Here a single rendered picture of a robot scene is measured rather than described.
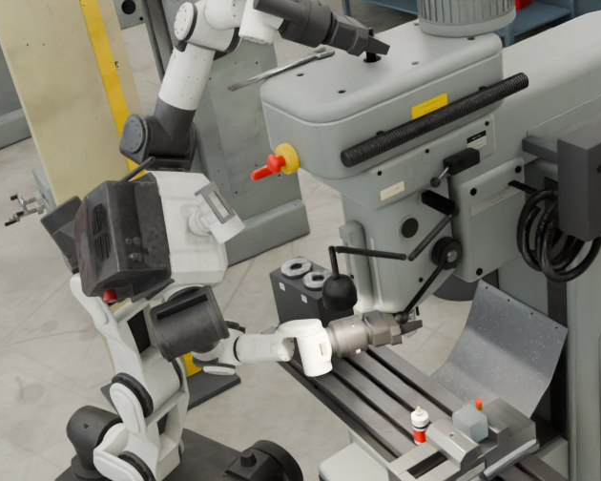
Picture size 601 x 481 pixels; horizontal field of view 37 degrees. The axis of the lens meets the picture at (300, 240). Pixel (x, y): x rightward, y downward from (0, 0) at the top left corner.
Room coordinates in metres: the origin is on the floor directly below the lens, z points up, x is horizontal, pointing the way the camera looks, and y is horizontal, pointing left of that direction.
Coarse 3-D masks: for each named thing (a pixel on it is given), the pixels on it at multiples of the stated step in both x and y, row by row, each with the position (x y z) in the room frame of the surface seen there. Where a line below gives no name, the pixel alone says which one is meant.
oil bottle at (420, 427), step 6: (420, 408) 1.62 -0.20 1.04; (414, 414) 1.62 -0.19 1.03; (420, 414) 1.61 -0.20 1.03; (426, 414) 1.62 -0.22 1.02; (414, 420) 1.61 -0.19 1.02; (420, 420) 1.60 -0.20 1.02; (426, 420) 1.60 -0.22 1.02; (414, 426) 1.61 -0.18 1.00; (420, 426) 1.60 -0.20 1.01; (426, 426) 1.60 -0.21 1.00; (414, 432) 1.61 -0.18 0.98; (420, 432) 1.60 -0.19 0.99; (414, 438) 1.62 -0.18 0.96; (420, 438) 1.60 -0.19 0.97; (420, 444) 1.60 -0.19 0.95
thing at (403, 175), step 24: (480, 120) 1.68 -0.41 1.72; (432, 144) 1.62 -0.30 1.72; (456, 144) 1.65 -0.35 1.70; (480, 144) 1.68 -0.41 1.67; (384, 168) 1.56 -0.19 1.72; (408, 168) 1.59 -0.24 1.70; (432, 168) 1.62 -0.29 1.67; (360, 192) 1.58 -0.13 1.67; (384, 192) 1.56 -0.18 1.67; (408, 192) 1.59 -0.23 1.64
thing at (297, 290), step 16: (272, 272) 2.21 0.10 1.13; (288, 272) 2.17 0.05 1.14; (304, 272) 2.16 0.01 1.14; (320, 272) 2.14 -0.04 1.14; (272, 288) 2.21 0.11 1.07; (288, 288) 2.14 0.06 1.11; (304, 288) 2.09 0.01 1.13; (320, 288) 2.07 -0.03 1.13; (288, 304) 2.15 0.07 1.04; (304, 304) 2.08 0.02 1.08; (320, 304) 2.03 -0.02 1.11; (288, 320) 2.17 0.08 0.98; (320, 320) 2.03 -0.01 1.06
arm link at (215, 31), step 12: (204, 0) 1.88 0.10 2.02; (216, 0) 1.82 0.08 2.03; (204, 12) 1.84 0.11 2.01; (216, 12) 1.80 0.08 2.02; (204, 24) 1.85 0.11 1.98; (216, 24) 1.81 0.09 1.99; (228, 24) 1.77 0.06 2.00; (192, 36) 1.84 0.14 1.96; (204, 36) 1.85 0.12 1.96; (216, 36) 1.85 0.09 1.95; (228, 36) 1.86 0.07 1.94; (216, 48) 1.87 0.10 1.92; (228, 48) 1.87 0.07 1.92
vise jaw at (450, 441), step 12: (444, 420) 1.56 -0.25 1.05; (432, 432) 1.53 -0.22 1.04; (444, 432) 1.52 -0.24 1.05; (456, 432) 1.51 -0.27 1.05; (432, 444) 1.52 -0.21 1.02; (444, 444) 1.49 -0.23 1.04; (456, 444) 1.47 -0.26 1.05; (468, 444) 1.47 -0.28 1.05; (456, 456) 1.45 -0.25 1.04; (468, 456) 1.45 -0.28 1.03
